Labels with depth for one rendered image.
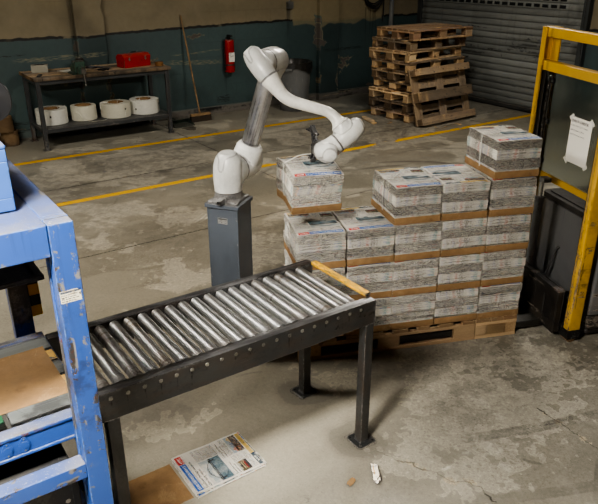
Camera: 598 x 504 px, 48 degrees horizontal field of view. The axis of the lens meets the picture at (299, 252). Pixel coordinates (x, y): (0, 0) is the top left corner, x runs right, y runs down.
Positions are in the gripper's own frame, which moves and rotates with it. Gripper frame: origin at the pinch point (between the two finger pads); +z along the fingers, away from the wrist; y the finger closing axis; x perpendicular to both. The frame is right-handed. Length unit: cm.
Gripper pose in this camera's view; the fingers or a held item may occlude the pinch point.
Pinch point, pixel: (308, 141)
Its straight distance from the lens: 376.6
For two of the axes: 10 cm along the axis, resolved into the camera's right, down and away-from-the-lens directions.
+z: -2.5, -3.2, 9.1
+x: 9.7, -0.9, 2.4
